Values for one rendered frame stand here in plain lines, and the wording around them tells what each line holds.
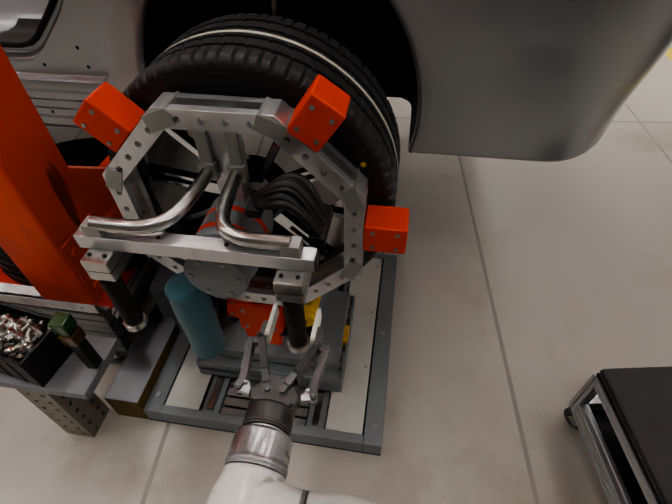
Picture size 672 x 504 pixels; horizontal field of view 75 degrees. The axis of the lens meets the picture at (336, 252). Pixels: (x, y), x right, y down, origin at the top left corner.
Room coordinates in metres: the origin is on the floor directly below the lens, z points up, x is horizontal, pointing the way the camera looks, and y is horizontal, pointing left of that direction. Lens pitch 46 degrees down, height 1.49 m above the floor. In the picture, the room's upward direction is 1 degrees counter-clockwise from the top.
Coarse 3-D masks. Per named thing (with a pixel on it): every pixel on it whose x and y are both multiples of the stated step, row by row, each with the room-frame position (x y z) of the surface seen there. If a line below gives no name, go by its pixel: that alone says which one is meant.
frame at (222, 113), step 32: (160, 96) 0.75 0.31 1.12; (192, 96) 0.75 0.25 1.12; (224, 96) 0.75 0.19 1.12; (160, 128) 0.71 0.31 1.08; (192, 128) 0.70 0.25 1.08; (224, 128) 0.69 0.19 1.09; (256, 128) 0.68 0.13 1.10; (128, 160) 0.73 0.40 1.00; (320, 160) 0.66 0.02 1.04; (128, 192) 0.74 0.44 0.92; (352, 192) 0.65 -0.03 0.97; (352, 224) 0.65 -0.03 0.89; (160, 256) 0.74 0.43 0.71; (352, 256) 0.65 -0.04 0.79; (256, 288) 0.71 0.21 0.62; (320, 288) 0.66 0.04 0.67
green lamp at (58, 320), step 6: (60, 312) 0.62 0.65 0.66; (54, 318) 0.60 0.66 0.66; (60, 318) 0.60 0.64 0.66; (66, 318) 0.60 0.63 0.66; (72, 318) 0.61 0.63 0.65; (48, 324) 0.59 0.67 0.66; (54, 324) 0.58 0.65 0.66; (60, 324) 0.58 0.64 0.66; (66, 324) 0.59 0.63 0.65; (72, 324) 0.60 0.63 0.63; (54, 330) 0.58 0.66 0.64; (60, 330) 0.58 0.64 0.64; (66, 330) 0.58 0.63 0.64
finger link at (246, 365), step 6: (246, 342) 0.41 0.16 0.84; (252, 342) 0.41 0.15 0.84; (246, 348) 0.40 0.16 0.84; (252, 348) 0.41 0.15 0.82; (246, 354) 0.39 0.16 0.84; (252, 354) 0.40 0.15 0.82; (246, 360) 0.38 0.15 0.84; (252, 360) 0.39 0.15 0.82; (246, 366) 0.37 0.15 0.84; (240, 372) 0.35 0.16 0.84; (246, 372) 0.35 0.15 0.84; (240, 378) 0.34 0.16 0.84; (246, 378) 0.35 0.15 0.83; (234, 384) 0.33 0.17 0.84; (240, 384) 0.33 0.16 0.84
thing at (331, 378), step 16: (224, 304) 1.01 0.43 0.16; (352, 304) 0.99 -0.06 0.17; (224, 320) 0.94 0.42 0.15; (352, 320) 0.96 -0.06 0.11; (208, 368) 0.76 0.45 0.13; (224, 368) 0.74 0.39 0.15; (240, 368) 0.73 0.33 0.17; (256, 368) 0.74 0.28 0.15; (272, 368) 0.74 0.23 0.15; (288, 368) 0.74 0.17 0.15; (304, 384) 0.70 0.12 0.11; (320, 384) 0.69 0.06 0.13; (336, 384) 0.68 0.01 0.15
